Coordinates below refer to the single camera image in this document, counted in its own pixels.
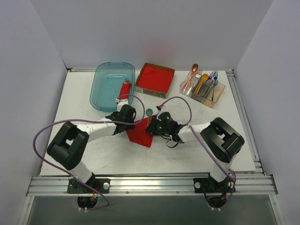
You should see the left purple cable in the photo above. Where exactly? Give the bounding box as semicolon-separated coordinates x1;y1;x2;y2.
32;94;145;210

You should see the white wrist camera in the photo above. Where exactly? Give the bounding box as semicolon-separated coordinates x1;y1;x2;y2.
116;98;128;112
156;105;166;112

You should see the rolled red napkin bundle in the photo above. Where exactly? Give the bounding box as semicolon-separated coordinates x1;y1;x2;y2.
118;78;131;100

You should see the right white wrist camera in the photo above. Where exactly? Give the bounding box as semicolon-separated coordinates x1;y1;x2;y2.
156;105;166;112

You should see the aluminium frame rail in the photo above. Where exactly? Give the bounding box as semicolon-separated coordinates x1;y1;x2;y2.
25;67;278;197

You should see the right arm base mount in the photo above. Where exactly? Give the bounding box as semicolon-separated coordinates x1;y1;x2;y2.
193;175;236;194

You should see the cardboard napkin box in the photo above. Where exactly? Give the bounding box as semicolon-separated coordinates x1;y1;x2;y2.
135;63;175;99

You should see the red paper napkin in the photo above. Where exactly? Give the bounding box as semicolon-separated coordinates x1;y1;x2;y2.
126;116;154;148

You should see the yellow plastic spoon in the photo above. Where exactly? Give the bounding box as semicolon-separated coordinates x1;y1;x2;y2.
195;74;209;94

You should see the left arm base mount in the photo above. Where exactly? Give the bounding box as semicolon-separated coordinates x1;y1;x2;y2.
67;177;111;194

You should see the purple cable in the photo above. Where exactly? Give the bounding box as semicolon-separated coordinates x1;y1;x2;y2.
32;94;145;210
159;96;236;208

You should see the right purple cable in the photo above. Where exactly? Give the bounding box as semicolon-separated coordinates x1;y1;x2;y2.
159;96;236;208

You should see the teal plastic spoon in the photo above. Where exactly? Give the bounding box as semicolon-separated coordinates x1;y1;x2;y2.
146;108;153;127

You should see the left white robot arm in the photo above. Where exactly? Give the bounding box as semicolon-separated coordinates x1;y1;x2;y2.
47;105;136;193

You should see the blue plastic fork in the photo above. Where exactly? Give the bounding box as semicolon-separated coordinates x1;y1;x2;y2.
210;77;218;105

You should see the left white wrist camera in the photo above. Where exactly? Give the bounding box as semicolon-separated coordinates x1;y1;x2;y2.
116;98;128;112

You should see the clear utensil organizer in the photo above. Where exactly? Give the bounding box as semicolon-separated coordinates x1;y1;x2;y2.
179;71;225;108

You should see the silver fork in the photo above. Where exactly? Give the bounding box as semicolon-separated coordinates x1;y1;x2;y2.
194;70;203;81

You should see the copper metallic spoon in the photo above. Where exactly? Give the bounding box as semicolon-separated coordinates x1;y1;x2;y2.
184;63;199;93

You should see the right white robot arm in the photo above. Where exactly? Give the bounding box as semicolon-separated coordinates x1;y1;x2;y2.
146;112;245;192

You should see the red napkin stack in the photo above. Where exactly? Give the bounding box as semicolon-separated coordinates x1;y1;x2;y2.
136;64;175;93

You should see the teal plastic basin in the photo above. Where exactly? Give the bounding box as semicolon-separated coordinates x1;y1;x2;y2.
90;62;135;113

